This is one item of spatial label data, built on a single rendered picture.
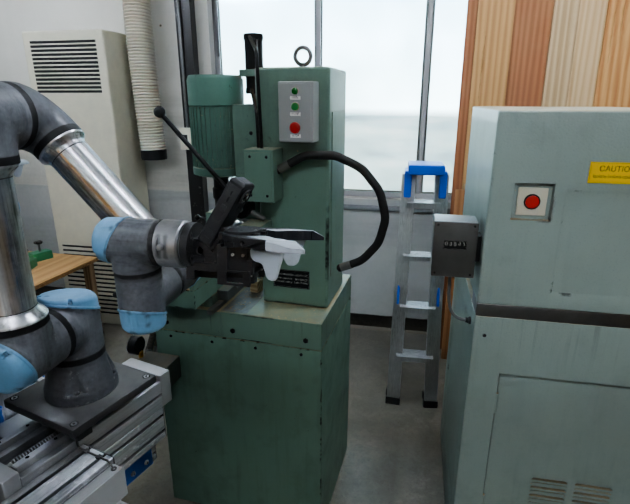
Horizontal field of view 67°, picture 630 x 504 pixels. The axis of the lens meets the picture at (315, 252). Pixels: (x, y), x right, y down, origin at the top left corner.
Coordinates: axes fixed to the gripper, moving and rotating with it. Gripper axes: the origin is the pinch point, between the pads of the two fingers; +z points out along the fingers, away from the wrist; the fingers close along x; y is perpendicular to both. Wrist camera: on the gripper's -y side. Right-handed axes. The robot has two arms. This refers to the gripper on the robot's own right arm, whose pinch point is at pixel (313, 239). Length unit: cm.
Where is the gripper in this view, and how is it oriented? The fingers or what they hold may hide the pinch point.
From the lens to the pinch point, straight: 70.4
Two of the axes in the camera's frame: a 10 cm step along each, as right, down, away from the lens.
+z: 9.8, 0.7, -2.1
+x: -2.1, 1.7, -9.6
